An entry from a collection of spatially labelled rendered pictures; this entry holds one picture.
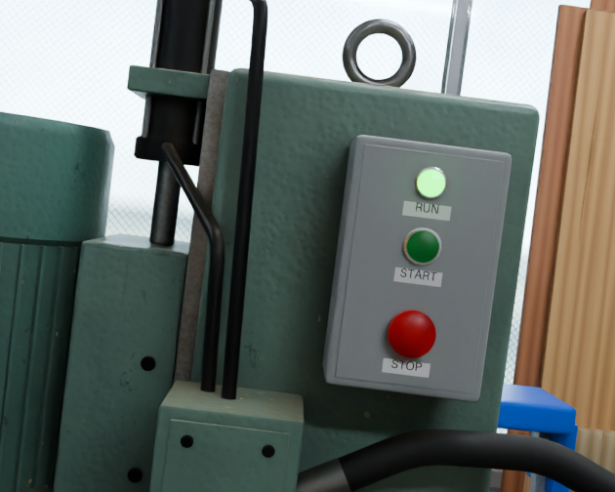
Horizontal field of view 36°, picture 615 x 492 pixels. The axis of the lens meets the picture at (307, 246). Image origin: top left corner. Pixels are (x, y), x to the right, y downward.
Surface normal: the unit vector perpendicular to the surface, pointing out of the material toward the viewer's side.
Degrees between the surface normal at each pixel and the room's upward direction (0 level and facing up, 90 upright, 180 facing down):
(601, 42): 86
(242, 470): 90
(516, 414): 90
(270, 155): 90
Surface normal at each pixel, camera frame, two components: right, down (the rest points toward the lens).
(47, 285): 0.75, 0.13
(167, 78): 0.01, 0.05
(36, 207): 0.56, 0.11
